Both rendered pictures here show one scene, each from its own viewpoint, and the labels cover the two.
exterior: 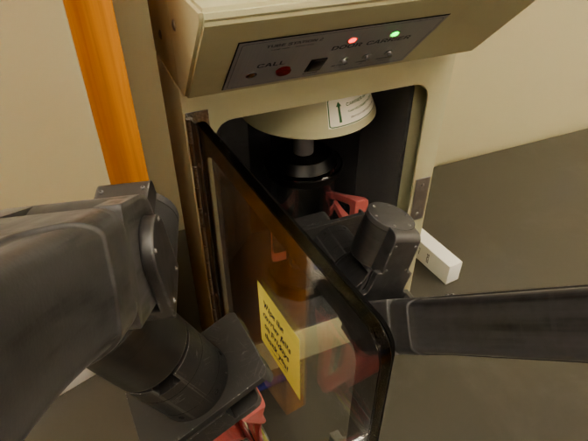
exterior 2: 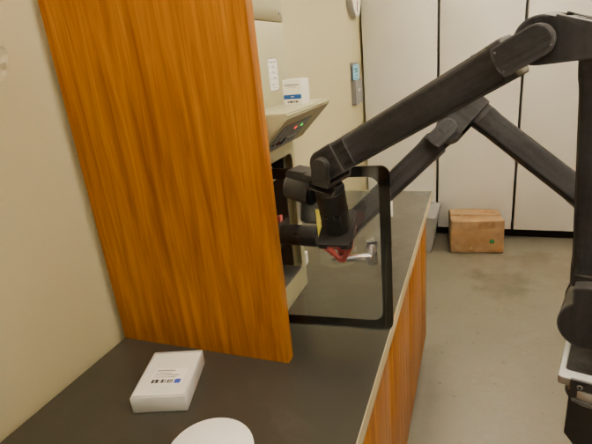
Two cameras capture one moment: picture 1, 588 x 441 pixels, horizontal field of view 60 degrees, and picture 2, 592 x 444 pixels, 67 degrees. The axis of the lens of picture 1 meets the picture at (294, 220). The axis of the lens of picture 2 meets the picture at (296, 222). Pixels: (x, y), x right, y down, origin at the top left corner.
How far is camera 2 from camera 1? 0.81 m
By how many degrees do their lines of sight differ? 42
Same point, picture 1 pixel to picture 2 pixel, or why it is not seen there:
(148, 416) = (334, 240)
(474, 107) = not seen: hidden behind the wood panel
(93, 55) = (263, 134)
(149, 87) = not seen: hidden behind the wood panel
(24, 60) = (56, 218)
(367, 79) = (279, 152)
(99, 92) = (264, 147)
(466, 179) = not seen: hidden behind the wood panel
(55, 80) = (72, 228)
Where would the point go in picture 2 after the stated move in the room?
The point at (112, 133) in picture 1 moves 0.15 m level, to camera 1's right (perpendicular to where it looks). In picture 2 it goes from (267, 163) to (315, 148)
